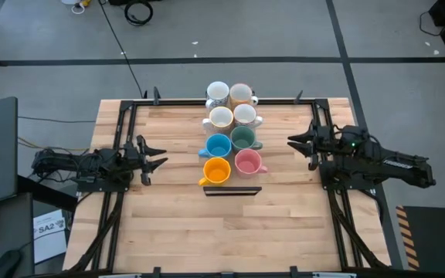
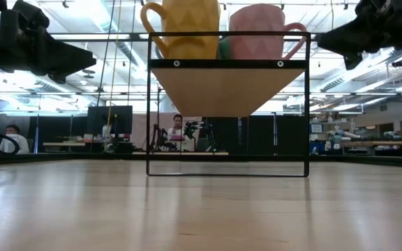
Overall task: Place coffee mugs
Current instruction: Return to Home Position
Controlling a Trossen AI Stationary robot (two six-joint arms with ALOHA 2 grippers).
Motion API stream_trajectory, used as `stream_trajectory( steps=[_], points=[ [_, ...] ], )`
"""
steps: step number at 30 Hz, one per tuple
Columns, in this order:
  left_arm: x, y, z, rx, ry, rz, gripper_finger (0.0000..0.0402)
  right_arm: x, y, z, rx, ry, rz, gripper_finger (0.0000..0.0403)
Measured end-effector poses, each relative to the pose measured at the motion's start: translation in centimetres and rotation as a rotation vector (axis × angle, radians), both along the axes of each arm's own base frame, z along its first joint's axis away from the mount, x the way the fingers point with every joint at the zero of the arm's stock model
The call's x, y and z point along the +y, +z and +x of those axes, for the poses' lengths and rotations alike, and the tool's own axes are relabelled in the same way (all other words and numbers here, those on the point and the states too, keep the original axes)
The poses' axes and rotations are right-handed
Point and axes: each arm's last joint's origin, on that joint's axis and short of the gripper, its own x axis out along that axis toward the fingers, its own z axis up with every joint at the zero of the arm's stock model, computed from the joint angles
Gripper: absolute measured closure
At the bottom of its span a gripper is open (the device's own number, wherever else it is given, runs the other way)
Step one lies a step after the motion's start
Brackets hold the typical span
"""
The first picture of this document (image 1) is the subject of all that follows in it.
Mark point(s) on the white mug red rim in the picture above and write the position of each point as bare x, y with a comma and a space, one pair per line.
245, 114

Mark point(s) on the gray desk top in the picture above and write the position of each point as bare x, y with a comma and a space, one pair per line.
10, 231

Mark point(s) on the plain white paper sheet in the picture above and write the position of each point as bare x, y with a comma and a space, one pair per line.
50, 249

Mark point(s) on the yellow faceted mug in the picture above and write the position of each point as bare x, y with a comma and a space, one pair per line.
215, 173

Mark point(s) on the black hazard-striped floor mat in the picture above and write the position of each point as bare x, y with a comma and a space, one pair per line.
435, 239

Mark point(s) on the pink faceted mug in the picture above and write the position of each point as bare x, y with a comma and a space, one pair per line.
246, 165

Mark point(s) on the green mug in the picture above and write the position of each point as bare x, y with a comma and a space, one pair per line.
242, 138

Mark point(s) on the white SA2 label sheet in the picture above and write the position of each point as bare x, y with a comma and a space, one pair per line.
48, 228

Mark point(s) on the blue mug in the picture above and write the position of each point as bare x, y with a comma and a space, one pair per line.
218, 146

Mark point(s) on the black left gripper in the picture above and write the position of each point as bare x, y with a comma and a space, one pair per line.
133, 162

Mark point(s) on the white mug dark geometric pattern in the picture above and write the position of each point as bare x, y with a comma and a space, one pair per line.
217, 90

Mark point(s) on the black aluminium table frame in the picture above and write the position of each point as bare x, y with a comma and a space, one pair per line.
184, 102

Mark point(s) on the black frame clamp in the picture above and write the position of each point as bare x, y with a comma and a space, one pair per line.
156, 95
156, 272
293, 272
299, 97

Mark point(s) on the black computer mouse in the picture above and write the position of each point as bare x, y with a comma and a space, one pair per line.
6, 264

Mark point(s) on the white mug orange leaf pattern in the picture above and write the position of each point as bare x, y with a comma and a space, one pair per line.
221, 117

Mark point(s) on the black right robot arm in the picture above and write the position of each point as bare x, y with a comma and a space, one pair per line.
400, 166

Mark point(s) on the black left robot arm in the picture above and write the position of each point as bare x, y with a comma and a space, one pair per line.
72, 164

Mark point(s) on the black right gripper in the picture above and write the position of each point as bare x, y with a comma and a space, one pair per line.
325, 141

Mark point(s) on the wooden shelf black metal frame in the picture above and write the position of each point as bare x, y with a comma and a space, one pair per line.
232, 191

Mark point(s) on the yellow patterned mug pink rim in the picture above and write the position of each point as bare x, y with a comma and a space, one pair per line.
240, 92

